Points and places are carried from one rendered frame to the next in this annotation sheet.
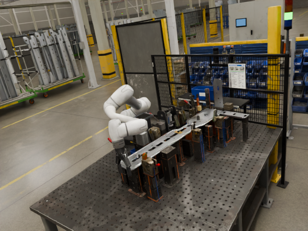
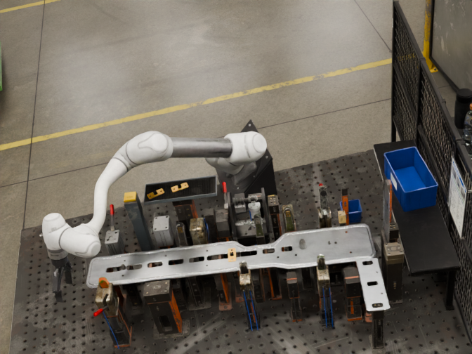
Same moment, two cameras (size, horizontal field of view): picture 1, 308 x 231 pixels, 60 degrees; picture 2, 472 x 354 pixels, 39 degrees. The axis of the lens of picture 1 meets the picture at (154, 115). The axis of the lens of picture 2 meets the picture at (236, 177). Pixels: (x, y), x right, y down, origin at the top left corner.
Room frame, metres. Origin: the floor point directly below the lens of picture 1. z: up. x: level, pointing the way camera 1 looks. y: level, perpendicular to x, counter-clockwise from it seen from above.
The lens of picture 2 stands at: (1.01, -1.89, 3.37)
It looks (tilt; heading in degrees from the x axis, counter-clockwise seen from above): 41 degrees down; 49
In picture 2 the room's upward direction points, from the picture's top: 11 degrees counter-clockwise
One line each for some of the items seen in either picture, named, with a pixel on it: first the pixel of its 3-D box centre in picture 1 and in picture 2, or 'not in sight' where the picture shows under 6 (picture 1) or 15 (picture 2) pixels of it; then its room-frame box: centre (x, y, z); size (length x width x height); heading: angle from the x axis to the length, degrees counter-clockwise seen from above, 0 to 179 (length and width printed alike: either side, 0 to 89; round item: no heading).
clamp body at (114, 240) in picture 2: (123, 166); (121, 260); (2.08, 0.33, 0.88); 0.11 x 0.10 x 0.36; 43
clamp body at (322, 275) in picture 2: (219, 131); (324, 296); (2.49, -0.65, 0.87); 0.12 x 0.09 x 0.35; 43
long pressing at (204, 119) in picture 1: (177, 133); (227, 257); (2.35, -0.20, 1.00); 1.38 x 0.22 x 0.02; 133
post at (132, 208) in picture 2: not in sight; (140, 228); (2.27, 0.38, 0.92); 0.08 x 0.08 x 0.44; 43
